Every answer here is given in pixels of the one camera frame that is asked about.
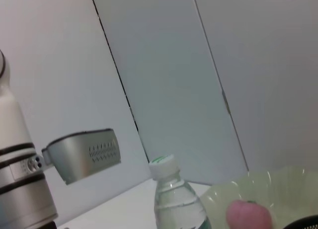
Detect clear green-label water bottle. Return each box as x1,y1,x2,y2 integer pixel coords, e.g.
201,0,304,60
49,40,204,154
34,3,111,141
148,153,212,229

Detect pink toy peach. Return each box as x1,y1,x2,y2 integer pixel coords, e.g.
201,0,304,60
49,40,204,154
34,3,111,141
226,200,273,229

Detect translucent green fruit bowl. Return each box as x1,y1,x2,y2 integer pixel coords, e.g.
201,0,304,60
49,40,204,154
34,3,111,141
198,165,318,229

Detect black mesh pen holder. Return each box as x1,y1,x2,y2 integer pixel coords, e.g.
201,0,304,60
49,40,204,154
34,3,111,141
283,215,318,229

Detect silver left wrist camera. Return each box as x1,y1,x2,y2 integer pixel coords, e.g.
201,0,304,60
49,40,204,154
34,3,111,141
41,128,122,186

